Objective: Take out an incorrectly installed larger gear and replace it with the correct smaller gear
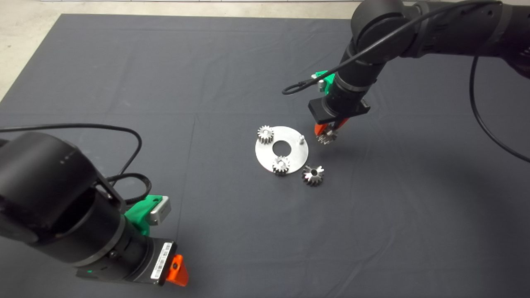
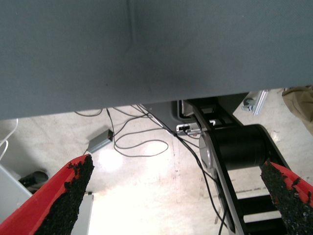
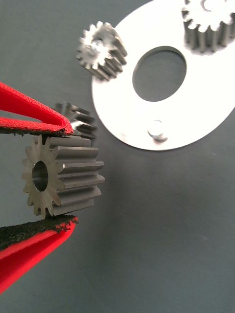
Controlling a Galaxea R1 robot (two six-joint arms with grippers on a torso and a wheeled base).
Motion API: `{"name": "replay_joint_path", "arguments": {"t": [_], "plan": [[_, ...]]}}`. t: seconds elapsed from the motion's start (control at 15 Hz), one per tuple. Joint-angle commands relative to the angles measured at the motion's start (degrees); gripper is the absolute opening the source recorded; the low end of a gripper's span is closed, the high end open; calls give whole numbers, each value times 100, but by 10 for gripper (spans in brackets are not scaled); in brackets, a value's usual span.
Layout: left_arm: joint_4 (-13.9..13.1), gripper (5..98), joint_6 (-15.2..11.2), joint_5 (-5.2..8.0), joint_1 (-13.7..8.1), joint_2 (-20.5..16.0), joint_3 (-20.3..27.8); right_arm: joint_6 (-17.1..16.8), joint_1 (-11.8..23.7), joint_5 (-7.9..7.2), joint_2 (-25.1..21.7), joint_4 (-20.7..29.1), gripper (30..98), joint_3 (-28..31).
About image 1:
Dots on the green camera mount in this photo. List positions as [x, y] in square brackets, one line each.
[140, 215]
[327, 78]

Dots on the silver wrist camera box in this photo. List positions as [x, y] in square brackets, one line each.
[319, 85]
[160, 211]

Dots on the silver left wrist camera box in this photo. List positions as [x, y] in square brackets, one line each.
[160, 211]

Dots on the round metal plate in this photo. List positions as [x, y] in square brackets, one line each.
[265, 155]

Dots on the dark grey table cloth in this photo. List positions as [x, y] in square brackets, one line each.
[207, 82]

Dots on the small steel gear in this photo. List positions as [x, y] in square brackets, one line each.
[265, 135]
[280, 166]
[328, 136]

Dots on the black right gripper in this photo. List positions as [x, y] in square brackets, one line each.
[335, 107]

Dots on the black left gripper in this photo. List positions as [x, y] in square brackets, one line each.
[145, 263]

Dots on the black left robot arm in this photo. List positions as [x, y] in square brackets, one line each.
[49, 194]

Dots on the green left camera mount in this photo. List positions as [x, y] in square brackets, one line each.
[140, 215]

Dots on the green right camera mount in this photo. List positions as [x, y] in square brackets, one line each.
[327, 78]

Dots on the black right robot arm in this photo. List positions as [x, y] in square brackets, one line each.
[434, 29]

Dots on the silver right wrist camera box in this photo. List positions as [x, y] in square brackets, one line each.
[319, 85]

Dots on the large steel gear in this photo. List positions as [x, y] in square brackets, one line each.
[313, 176]

